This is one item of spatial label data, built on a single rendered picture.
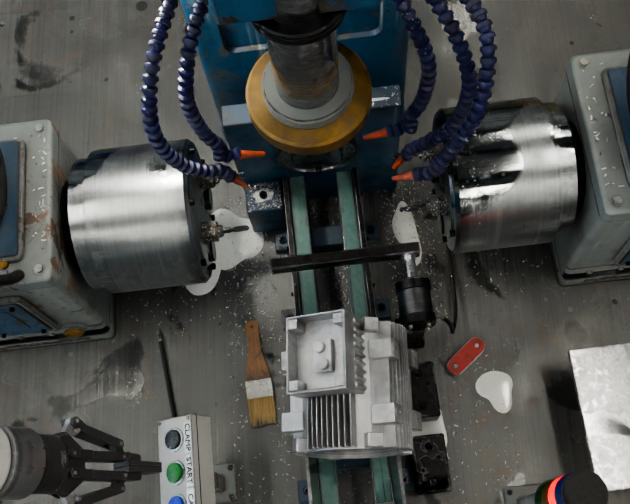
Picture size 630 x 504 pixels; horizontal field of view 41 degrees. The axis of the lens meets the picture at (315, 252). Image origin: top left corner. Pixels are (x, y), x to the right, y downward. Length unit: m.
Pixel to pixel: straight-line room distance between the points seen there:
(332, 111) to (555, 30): 0.87
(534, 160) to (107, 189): 0.68
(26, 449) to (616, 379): 0.97
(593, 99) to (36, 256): 0.92
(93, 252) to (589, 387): 0.86
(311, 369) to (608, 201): 0.53
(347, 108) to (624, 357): 0.68
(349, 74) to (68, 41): 0.95
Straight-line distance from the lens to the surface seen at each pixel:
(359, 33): 1.47
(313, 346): 1.31
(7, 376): 1.77
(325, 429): 1.33
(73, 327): 1.63
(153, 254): 1.40
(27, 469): 1.11
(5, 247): 1.42
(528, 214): 1.41
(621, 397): 1.56
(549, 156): 1.40
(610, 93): 1.46
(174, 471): 1.36
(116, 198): 1.40
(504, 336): 1.66
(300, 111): 1.19
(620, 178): 1.41
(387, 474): 1.48
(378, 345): 1.34
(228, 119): 1.44
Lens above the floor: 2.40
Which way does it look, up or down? 70 degrees down
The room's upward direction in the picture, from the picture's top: 10 degrees counter-clockwise
